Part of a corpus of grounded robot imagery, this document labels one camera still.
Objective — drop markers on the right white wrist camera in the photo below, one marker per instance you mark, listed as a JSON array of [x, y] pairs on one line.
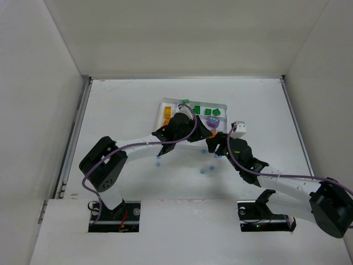
[[238, 129]]

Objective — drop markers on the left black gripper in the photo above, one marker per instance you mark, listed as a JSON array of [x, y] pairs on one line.
[[199, 132]]

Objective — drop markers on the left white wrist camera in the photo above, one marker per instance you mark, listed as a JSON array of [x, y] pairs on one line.
[[185, 109]]

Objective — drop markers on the white divided sorting tray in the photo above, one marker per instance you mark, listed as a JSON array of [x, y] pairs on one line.
[[199, 145]]

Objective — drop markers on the orange round lego figure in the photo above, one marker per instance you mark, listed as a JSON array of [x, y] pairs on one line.
[[213, 135]]

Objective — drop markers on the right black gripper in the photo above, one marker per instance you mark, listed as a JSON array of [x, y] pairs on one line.
[[221, 142]]

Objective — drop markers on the yellow lego brick pair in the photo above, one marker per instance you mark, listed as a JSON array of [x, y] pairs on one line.
[[166, 121]]

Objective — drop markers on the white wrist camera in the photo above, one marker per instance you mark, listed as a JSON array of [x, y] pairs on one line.
[[185, 109], [238, 129]]

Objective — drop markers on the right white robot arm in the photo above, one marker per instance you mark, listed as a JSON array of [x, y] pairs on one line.
[[323, 201]]

